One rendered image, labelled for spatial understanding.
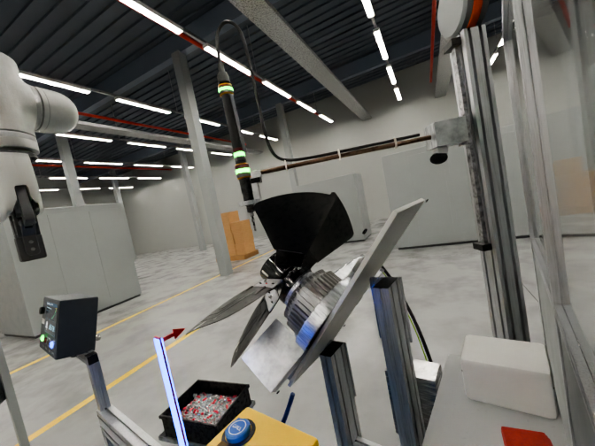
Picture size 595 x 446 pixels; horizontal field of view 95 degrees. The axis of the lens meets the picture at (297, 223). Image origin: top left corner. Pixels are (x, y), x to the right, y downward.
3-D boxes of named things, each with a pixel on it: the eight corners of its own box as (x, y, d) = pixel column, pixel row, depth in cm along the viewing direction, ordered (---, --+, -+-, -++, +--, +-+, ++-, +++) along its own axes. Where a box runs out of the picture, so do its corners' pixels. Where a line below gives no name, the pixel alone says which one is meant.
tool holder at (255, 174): (268, 201, 89) (262, 171, 88) (265, 201, 82) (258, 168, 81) (242, 206, 89) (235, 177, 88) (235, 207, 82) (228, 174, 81)
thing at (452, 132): (460, 146, 85) (456, 119, 84) (474, 142, 78) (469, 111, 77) (427, 153, 85) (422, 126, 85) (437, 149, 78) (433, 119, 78)
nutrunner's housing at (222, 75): (258, 211, 87) (227, 65, 84) (256, 211, 83) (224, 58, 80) (246, 213, 88) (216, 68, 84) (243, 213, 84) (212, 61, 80)
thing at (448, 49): (483, 246, 86) (452, 45, 82) (493, 249, 81) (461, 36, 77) (473, 248, 86) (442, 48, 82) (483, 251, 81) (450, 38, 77)
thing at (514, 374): (549, 376, 70) (544, 335, 69) (560, 423, 57) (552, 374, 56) (471, 362, 80) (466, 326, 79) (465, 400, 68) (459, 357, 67)
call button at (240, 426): (256, 431, 45) (254, 420, 44) (237, 451, 41) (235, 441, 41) (240, 422, 47) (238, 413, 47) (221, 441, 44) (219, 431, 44)
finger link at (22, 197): (8, 174, 43) (11, 201, 46) (24, 205, 40) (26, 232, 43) (19, 173, 44) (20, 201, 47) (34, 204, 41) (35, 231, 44)
